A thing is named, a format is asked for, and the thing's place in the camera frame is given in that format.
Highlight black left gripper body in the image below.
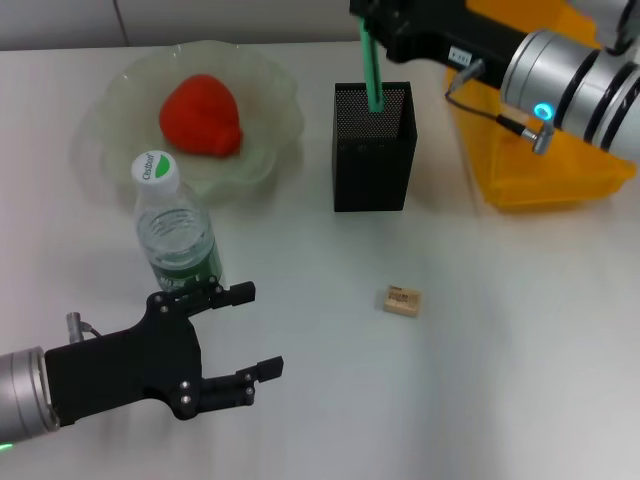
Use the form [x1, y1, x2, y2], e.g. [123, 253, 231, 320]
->
[44, 294, 204, 429]

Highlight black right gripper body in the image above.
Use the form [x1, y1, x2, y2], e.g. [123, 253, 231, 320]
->
[379, 0, 526, 89]

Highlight green utility knife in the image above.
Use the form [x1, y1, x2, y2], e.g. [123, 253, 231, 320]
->
[358, 14, 386, 114]

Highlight clear water bottle green label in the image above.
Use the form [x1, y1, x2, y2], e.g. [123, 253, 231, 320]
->
[130, 149, 225, 295]

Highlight beige eraser block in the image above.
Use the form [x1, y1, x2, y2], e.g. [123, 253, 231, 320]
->
[375, 284, 424, 319]

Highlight red-orange fruit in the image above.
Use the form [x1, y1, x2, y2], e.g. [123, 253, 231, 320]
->
[158, 73, 245, 159]

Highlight translucent wavy fruit plate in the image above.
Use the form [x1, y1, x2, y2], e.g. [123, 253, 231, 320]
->
[69, 39, 306, 206]

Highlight black mesh pen holder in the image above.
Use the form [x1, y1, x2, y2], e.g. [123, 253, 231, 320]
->
[332, 80, 419, 214]

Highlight yellow plastic bin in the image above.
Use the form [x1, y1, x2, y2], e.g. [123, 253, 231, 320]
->
[444, 0, 639, 214]

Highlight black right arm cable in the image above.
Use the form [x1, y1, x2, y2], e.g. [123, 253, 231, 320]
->
[444, 79, 556, 155]

